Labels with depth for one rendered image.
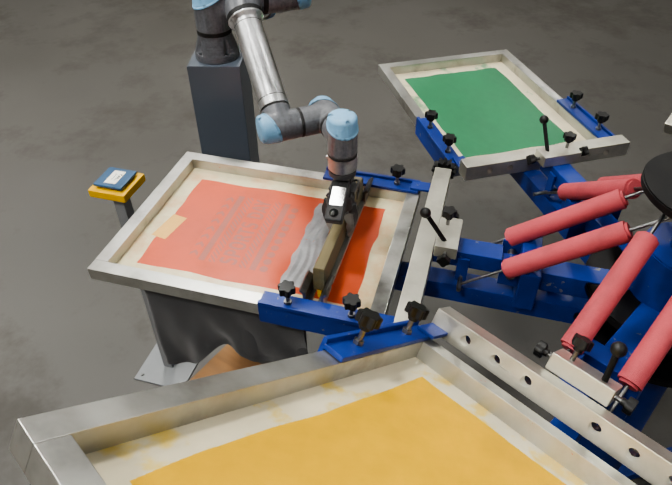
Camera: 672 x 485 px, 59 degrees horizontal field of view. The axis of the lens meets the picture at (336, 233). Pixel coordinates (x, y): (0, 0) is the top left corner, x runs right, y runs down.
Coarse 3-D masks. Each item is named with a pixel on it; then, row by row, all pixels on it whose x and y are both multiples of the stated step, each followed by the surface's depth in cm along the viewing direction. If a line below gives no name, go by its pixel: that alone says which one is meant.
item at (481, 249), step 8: (464, 240) 157; (472, 240) 157; (464, 248) 155; (472, 248) 155; (480, 248) 155; (488, 248) 155; (496, 248) 155; (456, 256) 155; (464, 256) 154; (472, 256) 153; (480, 256) 153; (488, 256) 152; (496, 256) 152; (456, 264) 157; (472, 264) 155; (480, 264) 154; (488, 264) 154; (496, 264) 153
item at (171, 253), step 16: (192, 224) 176; (160, 240) 171; (176, 240) 171; (192, 240) 171; (288, 240) 171; (144, 256) 166; (160, 256) 166; (176, 256) 166; (288, 256) 166; (352, 256) 165; (368, 256) 165; (192, 272) 161; (208, 272) 161; (224, 272) 161; (240, 272) 161; (256, 272) 161; (272, 272) 161; (352, 272) 161; (272, 288) 156; (336, 288) 156; (352, 288) 156
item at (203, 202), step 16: (192, 192) 188; (208, 192) 188; (224, 192) 188; (240, 192) 188; (256, 192) 188; (272, 192) 188; (192, 208) 182; (208, 208) 182; (304, 208) 182; (368, 208) 182; (304, 224) 176; (368, 224) 176; (352, 240) 170; (368, 240) 170
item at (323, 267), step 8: (360, 184) 174; (360, 192) 176; (360, 200) 178; (336, 224) 160; (344, 224) 161; (336, 232) 157; (344, 232) 163; (328, 240) 155; (336, 240) 155; (328, 248) 152; (336, 248) 156; (320, 256) 150; (328, 256) 150; (336, 256) 158; (320, 264) 148; (328, 264) 150; (320, 272) 147; (328, 272) 151; (320, 280) 149; (320, 288) 151
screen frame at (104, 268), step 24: (192, 168) 198; (216, 168) 196; (240, 168) 193; (264, 168) 192; (288, 168) 192; (168, 192) 185; (384, 192) 184; (144, 216) 174; (408, 216) 173; (120, 240) 166; (96, 264) 158; (120, 264) 158; (384, 264) 158; (144, 288) 156; (168, 288) 153; (192, 288) 152; (216, 288) 151; (384, 288) 151; (384, 312) 145
